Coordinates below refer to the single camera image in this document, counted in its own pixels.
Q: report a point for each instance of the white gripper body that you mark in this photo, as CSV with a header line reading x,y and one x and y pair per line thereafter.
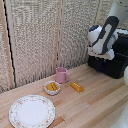
x,y
101,53

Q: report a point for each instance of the yellow-orange rectangular block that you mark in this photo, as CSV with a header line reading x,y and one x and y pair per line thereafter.
x,y
77,87

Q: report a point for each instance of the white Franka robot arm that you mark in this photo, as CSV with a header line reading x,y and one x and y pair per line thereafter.
x,y
105,31

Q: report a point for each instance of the black air fryer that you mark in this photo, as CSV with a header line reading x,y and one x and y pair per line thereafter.
x,y
115,66

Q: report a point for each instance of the pink mug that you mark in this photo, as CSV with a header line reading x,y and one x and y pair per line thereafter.
x,y
61,75

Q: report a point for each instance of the yellow food piece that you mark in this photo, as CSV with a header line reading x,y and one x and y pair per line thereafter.
x,y
52,86

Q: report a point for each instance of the small white bowl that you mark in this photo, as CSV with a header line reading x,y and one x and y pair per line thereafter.
x,y
52,92

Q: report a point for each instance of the woven room divider screen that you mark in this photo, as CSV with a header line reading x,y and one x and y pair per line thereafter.
x,y
33,40

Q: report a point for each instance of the white floral-rim plate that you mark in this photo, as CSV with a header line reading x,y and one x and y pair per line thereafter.
x,y
32,112

